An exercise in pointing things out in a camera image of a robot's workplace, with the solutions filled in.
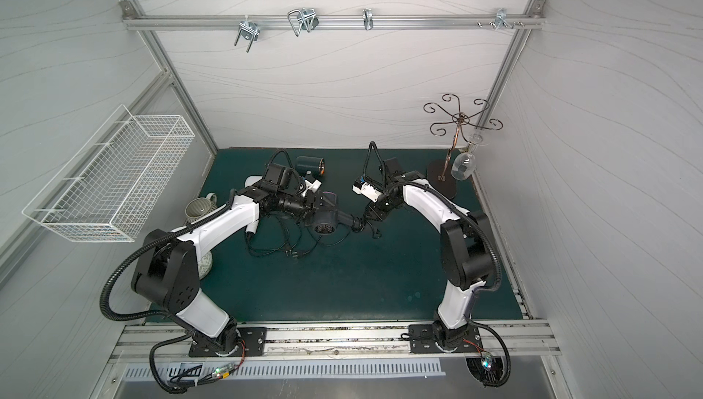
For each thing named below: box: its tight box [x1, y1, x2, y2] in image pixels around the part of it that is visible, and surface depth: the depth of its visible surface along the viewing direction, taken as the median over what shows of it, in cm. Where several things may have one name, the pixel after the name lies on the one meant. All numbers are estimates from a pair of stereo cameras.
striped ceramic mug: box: [184, 192, 218, 224], surface depth 100 cm
